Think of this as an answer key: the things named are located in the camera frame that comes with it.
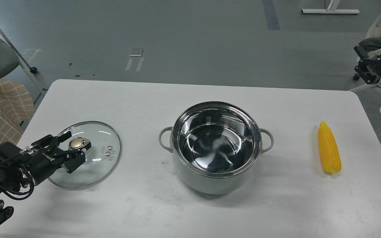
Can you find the glass pot lid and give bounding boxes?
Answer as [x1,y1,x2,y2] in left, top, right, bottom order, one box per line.
[49,121,121,188]

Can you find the white desk leg base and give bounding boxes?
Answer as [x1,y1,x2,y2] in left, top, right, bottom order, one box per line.
[301,0,360,15]

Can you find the yellow corn cob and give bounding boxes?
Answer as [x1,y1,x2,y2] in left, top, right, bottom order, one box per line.
[317,121,341,174]

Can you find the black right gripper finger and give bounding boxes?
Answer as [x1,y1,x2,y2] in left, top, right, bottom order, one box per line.
[354,46,381,60]
[354,61,381,85]

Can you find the pale green steel pot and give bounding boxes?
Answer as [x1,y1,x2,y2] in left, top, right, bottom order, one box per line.
[158,101,274,195]

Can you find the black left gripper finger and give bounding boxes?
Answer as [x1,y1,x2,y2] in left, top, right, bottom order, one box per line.
[50,131,72,146]
[64,141,91,174]

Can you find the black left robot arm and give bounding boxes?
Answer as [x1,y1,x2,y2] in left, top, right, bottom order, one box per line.
[0,131,91,225]

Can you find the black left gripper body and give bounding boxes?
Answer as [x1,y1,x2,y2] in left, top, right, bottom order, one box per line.
[0,135,68,185]

